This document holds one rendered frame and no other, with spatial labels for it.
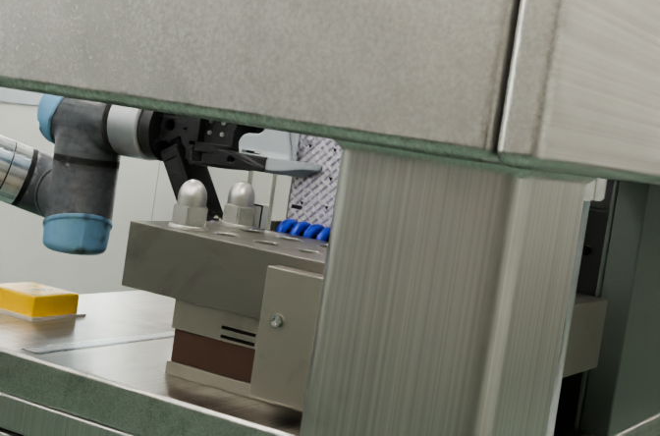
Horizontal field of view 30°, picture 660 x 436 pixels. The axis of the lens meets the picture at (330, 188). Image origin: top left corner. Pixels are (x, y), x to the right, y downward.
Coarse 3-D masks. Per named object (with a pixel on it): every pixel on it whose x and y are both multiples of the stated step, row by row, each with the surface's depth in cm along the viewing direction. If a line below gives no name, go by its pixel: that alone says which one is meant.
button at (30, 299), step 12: (0, 288) 129; (12, 288) 129; (24, 288) 130; (36, 288) 131; (48, 288) 132; (0, 300) 128; (12, 300) 128; (24, 300) 127; (36, 300) 126; (48, 300) 128; (60, 300) 129; (72, 300) 131; (24, 312) 127; (36, 312) 127; (48, 312) 128; (60, 312) 130; (72, 312) 131
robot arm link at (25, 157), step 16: (0, 144) 147; (16, 144) 148; (0, 160) 146; (16, 160) 147; (32, 160) 148; (48, 160) 149; (0, 176) 146; (16, 176) 147; (32, 176) 147; (0, 192) 147; (16, 192) 147; (32, 192) 148; (32, 208) 149
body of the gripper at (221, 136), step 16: (144, 112) 132; (160, 112) 134; (144, 128) 132; (160, 128) 134; (176, 128) 133; (192, 128) 129; (208, 128) 129; (224, 128) 128; (240, 128) 128; (256, 128) 132; (144, 144) 133; (160, 144) 134; (192, 144) 131; (208, 144) 128; (224, 144) 128; (160, 160) 134; (192, 160) 129
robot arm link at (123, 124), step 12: (120, 108) 134; (132, 108) 133; (108, 120) 134; (120, 120) 133; (132, 120) 133; (108, 132) 134; (120, 132) 134; (132, 132) 133; (120, 144) 134; (132, 144) 133; (132, 156) 136; (144, 156) 135
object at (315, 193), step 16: (304, 144) 126; (320, 144) 125; (336, 144) 124; (304, 160) 126; (320, 160) 125; (336, 160) 124; (320, 176) 125; (336, 176) 124; (304, 192) 126; (320, 192) 125; (304, 208) 126; (320, 208) 125; (320, 224) 125
